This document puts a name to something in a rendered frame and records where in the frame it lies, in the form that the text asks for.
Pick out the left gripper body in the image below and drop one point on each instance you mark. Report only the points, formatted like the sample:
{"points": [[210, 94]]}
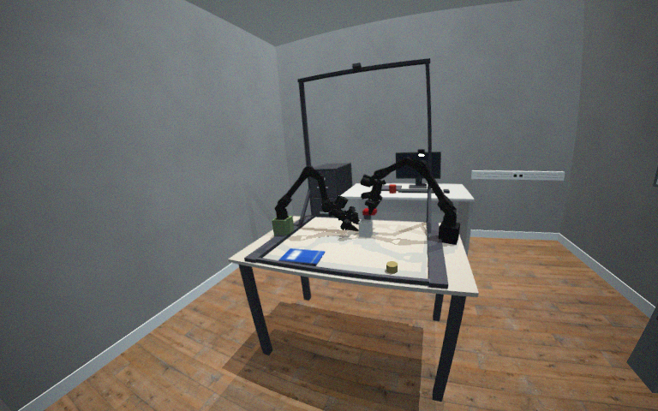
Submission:
{"points": [[375, 195]]}

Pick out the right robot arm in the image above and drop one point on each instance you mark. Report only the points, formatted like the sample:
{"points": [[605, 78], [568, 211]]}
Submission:
{"points": [[341, 201]]}

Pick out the black metal overhead frame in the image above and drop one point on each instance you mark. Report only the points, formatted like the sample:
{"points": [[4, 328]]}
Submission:
{"points": [[310, 193]]}

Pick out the blue notebook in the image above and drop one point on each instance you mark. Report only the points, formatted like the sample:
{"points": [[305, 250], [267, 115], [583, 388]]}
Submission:
{"points": [[301, 256]]}

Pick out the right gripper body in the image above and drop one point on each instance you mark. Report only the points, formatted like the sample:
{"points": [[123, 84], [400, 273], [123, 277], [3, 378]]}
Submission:
{"points": [[342, 218]]}

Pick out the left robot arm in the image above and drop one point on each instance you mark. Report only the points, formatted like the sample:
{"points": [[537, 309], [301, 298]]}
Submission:
{"points": [[423, 169]]}

